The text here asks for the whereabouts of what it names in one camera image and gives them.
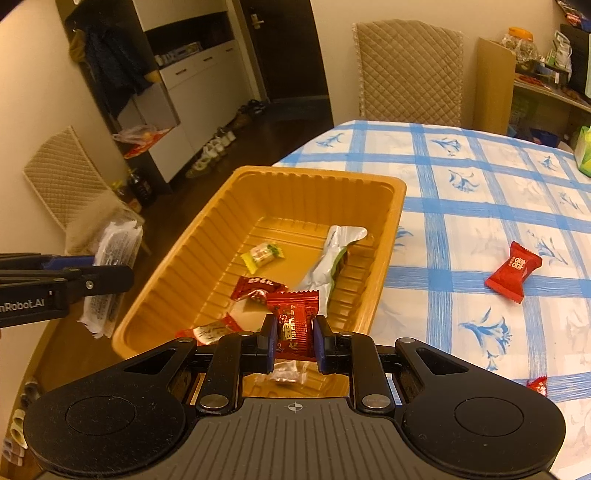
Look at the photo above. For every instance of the beige quilted chair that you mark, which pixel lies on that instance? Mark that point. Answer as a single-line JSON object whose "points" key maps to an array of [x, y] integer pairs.
{"points": [[74, 193], [410, 71]]}

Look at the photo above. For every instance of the dark wooden door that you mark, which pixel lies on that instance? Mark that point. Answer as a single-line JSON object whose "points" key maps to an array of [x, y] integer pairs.
{"points": [[288, 54]]}

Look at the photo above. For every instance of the long silver green snack packet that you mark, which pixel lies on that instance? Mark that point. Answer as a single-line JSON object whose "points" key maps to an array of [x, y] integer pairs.
{"points": [[321, 276]]}

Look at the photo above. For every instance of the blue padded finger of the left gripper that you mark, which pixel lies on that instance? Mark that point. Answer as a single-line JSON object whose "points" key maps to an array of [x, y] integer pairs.
{"points": [[38, 261]]}

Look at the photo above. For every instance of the blue checked white tablecloth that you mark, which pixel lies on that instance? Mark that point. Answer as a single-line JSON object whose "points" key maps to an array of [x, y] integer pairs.
{"points": [[469, 196]]}

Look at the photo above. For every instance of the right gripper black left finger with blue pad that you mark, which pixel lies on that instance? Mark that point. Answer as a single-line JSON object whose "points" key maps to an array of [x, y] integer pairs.
{"points": [[209, 377]]}

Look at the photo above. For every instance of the row of shoes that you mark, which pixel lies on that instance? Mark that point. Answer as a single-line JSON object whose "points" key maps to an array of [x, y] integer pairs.
{"points": [[223, 138]]}

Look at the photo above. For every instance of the green tissue pack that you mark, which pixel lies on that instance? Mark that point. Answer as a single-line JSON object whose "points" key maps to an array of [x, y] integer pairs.
{"points": [[582, 151]]}

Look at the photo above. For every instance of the small red foil candy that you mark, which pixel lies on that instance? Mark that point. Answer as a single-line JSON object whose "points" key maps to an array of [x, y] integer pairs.
{"points": [[256, 289]]}

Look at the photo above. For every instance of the wooden shelf unit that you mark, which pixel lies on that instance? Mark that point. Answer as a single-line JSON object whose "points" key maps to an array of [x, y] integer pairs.
{"points": [[511, 104]]}

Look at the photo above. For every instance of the brown candy clear wrapper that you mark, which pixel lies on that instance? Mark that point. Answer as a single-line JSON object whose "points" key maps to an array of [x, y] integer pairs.
{"points": [[289, 372]]}

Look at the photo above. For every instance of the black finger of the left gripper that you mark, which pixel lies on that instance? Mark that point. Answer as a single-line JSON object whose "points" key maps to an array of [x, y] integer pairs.
{"points": [[80, 282]]}

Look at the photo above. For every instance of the orange lid snack jar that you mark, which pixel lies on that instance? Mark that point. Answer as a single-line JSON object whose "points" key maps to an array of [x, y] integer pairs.
{"points": [[521, 42]]}

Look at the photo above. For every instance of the beige quilted chair left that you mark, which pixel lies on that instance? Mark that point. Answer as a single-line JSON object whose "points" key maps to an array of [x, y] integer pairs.
{"points": [[74, 193]]}

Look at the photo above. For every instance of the plastic bag with red items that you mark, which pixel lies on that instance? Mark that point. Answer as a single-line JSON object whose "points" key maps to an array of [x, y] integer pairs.
{"points": [[140, 137]]}

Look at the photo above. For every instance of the yellow candy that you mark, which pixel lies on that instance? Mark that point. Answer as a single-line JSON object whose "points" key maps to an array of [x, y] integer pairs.
{"points": [[261, 255]]}

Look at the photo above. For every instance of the orange plastic ribbed tray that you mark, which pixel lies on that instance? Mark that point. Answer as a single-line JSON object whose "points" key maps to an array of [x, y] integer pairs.
{"points": [[270, 226]]}

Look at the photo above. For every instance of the red twisted wrapper candy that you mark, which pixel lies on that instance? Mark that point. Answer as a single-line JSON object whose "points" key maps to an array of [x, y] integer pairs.
{"points": [[295, 313]]}

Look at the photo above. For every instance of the beige quilted chair far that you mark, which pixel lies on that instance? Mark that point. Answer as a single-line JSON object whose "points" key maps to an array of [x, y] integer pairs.
{"points": [[410, 71]]}

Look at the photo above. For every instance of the grey black printed snack packet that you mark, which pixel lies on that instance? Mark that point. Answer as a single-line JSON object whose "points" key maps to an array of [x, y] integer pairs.
{"points": [[118, 245]]}

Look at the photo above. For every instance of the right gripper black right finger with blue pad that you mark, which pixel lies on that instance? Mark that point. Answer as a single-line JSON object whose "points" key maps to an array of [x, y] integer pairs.
{"points": [[366, 365]]}

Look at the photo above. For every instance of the red pillow snack packet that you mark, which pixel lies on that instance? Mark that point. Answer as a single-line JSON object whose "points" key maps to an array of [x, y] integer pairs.
{"points": [[508, 280]]}

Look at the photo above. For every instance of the white and black cabinet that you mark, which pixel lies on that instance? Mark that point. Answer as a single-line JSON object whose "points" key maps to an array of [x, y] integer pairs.
{"points": [[171, 64]]}

